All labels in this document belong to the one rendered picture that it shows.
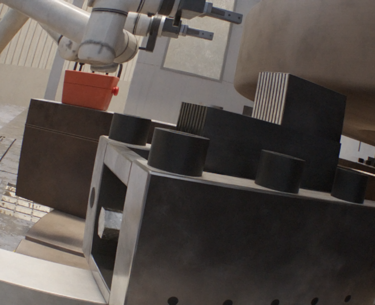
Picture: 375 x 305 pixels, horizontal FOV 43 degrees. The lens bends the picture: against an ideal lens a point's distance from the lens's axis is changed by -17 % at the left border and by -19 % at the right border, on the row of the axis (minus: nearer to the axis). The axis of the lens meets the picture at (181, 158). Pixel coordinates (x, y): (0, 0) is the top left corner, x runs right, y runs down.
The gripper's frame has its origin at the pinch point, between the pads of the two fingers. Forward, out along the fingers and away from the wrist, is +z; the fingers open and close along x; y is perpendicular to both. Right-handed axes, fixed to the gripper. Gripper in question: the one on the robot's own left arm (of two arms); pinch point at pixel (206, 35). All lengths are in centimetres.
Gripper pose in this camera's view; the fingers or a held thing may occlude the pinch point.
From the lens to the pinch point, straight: 162.4
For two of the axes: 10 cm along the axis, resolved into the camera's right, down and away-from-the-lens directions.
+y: 2.1, -9.7, -0.9
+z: 9.8, 2.1, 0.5
